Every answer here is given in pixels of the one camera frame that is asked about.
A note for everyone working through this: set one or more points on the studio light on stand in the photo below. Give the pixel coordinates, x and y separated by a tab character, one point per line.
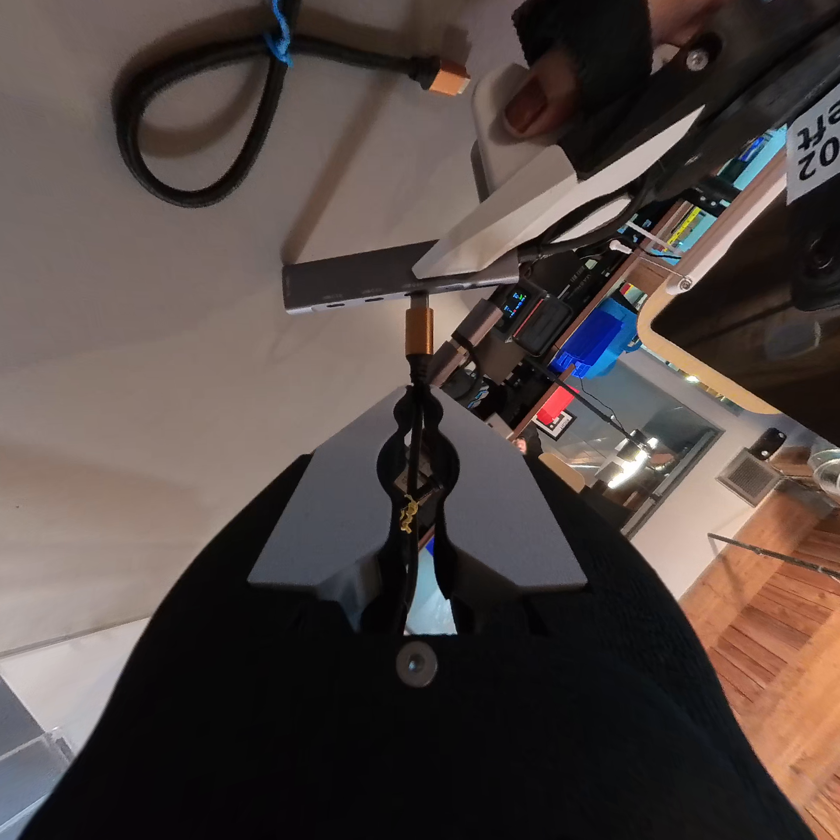
630	449

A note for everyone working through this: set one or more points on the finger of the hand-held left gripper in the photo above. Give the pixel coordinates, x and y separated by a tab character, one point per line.
512	229

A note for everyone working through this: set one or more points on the small red bin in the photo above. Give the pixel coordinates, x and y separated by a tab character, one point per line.
554	400

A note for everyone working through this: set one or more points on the clear plastic bin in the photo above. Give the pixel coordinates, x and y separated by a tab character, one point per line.
33	741

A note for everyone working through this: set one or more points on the person's left hand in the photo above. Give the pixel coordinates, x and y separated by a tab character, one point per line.
577	46

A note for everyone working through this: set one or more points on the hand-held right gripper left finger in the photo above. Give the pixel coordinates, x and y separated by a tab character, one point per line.
328	512

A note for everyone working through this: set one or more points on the silver air duct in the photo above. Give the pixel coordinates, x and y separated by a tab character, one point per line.
828	476

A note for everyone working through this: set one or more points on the wall vent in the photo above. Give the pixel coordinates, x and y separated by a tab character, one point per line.
748	478

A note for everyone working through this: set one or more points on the wood-rimmed reflective panel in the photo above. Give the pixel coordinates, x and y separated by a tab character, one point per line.
754	341

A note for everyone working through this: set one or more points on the blue stacking bin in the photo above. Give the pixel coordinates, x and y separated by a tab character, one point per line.
590	341

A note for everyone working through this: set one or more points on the black wall device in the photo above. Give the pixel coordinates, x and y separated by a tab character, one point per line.
766	445

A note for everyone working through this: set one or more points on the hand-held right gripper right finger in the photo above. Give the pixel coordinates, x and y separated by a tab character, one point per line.
512	518

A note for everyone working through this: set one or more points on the white tablet stand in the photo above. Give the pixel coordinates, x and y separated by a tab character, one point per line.
656	253

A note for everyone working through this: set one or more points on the grey usb hub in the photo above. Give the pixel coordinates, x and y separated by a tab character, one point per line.
341	282

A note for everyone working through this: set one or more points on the black charger with display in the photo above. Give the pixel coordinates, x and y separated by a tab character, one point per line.
538	321

